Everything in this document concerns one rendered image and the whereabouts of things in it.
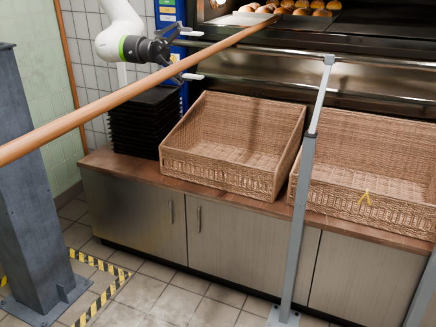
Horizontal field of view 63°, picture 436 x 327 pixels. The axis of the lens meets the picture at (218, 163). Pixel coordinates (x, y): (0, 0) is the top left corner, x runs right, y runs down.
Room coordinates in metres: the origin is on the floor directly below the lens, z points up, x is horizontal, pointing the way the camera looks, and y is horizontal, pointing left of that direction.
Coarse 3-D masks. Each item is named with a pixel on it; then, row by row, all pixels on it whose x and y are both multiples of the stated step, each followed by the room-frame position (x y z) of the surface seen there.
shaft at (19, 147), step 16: (272, 16) 1.95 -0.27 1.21; (240, 32) 1.49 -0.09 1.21; (208, 48) 1.21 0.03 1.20; (224, 48) 1.32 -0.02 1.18; (176, 64) 1.01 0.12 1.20; (192, 64) 1.08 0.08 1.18; (144, 80) 0.85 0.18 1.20; (160, 80) 0.91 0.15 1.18; (112, 96) 0.74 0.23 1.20; (128, 96) 0.78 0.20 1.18; (80, 112) 0.65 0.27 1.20; (96, 112) 0.68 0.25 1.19; (48, 128) 0.57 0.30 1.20; (64, 128) 0.60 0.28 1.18; (16, 144) 0.51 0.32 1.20; (32, 144) 0.53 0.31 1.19; (0, 160) 0.48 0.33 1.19
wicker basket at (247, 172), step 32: (224, 96) 1.80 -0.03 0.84; (192, 128) 1.71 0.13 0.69; (224, 128) 1.75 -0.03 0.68; (256, 128) 1.69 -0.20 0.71; (288, 128) 1.62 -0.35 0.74; (160, 160) 1.43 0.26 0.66; (192, 160) 1.37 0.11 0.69; (224, 160) 1.30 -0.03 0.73; (256, 160) 1.57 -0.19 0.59; (288, 160) 1.40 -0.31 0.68; (256, 192) 1.24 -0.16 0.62
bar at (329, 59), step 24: (240, 48) 1.41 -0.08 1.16; (264, 48) 1.38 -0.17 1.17; (312, 120) 1.13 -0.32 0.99; (312, 144) 1.07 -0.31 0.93; (288, 264) 1.07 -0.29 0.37; (432, 264) 0.89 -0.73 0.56; (288, 288) 1.07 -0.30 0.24; (432, 288) 0.88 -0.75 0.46; (288, 312) 1.06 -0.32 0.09; (408, 312) 0.92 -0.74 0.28
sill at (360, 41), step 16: (208, 32) 1.87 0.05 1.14; (224, 32) 1.84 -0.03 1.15; (256, 32) 1.77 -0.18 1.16; (272, 32) 1.74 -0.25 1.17; (288, 32) 1.72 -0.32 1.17; (304, 32) 1.69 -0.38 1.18; (320, 32) 1.67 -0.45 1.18; (336, 32) 1.67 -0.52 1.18; (400, 48) 1.53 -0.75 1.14; (416, 48) 1.51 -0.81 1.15; (432, 48) 1.48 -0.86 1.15
